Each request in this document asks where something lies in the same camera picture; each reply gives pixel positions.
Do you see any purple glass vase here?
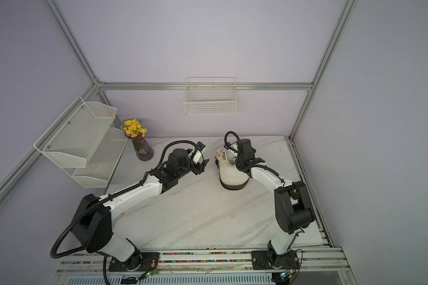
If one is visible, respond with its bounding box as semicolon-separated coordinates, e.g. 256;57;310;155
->
126;133;154;162

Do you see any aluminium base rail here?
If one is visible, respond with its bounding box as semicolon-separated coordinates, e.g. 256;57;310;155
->
51;247;357;285

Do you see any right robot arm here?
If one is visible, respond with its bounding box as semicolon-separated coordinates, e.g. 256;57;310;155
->
236;139;316;271

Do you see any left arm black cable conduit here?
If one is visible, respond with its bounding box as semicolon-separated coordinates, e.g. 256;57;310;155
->
49;139;200;285

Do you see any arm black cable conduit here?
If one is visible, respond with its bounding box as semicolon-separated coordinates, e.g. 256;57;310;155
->
49;139;200;285
224;131;286;186

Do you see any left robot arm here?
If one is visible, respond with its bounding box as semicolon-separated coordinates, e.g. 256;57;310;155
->
71;146;208;271

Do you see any tan dark-brim baseball cap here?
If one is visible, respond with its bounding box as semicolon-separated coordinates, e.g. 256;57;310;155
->
216;160;250;191

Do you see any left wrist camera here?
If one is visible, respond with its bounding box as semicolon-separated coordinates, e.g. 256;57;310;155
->
192;141;206;164

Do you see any white two-tier mesh shelf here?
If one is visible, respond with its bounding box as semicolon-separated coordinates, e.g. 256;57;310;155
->
34;97;127;188

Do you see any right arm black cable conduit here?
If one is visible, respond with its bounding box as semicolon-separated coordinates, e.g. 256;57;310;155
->
224;131;286;186

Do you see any white wire wall basket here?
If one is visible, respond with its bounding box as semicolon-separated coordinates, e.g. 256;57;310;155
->
184;77;237;115

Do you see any yellow flower bouquet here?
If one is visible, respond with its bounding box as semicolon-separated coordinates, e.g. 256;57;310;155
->
121;119;147;138

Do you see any white baseball cap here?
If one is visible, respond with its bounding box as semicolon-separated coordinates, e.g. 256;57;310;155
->
215;147;249;191

